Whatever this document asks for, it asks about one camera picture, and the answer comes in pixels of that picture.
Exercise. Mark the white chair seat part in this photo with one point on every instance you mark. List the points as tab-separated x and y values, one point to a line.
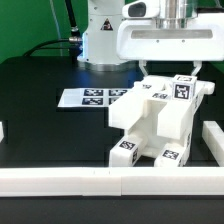
156	136

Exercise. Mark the white front rail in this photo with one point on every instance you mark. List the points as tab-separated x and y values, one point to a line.
15	182

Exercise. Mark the white rail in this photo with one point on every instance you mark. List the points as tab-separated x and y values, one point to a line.
213	136
15	182

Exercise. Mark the white right rail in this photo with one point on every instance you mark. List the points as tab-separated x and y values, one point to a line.
213	136

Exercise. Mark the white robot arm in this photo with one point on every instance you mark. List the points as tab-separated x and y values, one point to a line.
99	41

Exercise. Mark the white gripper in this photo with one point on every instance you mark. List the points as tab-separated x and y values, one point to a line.
201	40

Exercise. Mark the white left rail stub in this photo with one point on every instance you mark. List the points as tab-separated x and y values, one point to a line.
1	131

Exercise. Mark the white marker base plate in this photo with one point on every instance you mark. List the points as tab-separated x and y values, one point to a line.
90	97

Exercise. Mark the white chair back frame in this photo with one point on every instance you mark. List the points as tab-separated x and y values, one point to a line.
125	112

